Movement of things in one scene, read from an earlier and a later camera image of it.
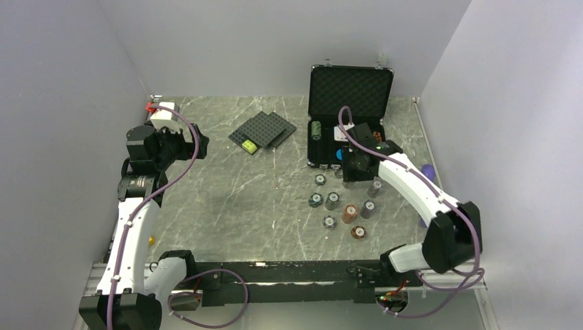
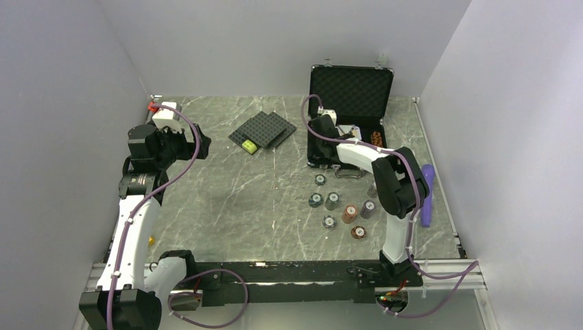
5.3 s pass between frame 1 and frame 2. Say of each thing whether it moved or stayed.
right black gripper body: moved
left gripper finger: stayed
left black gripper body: stayed
